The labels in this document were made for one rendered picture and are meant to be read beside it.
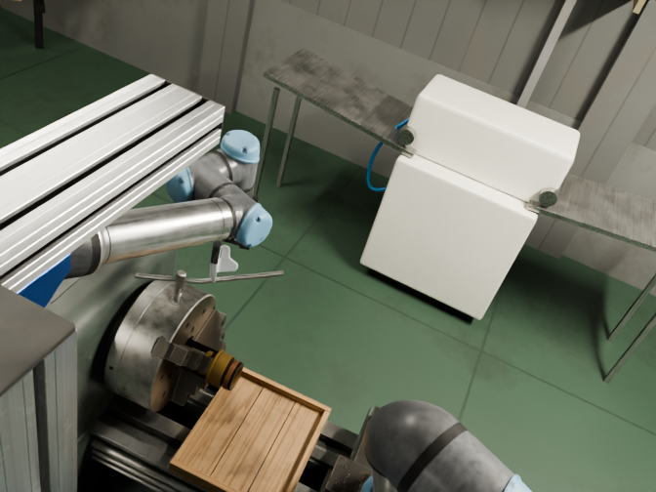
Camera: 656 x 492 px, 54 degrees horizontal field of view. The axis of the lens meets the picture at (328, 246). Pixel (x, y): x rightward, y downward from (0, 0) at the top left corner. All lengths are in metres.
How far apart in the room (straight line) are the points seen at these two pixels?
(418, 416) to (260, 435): 1.00
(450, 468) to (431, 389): 2.49
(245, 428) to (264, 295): 1.70
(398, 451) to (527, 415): 2.65
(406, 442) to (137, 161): 0.46
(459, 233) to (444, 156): 0.40
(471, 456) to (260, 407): 1.09
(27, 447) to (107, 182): 0.21
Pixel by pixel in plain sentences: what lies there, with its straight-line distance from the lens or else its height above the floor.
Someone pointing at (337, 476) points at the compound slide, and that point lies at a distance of 1.60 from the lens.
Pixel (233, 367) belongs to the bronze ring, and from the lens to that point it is 1.60.
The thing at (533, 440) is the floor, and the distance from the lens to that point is 3.36.
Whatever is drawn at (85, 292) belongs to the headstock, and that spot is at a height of 1.25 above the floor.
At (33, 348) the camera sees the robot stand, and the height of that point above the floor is 2.03.
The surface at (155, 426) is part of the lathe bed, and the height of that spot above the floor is 0.86.
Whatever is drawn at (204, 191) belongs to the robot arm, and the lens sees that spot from 1.19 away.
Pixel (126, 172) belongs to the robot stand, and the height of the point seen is 2.03.
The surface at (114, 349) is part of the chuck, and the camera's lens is 1.56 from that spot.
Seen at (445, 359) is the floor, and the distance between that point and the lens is 3.45.
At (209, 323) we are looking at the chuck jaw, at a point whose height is 1.12.
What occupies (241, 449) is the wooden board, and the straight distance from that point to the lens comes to 1.75.
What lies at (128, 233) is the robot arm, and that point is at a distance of 0.99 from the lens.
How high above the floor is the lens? 2.34
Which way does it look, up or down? 38 degrees down
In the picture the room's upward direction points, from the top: 17 degrees clockwise
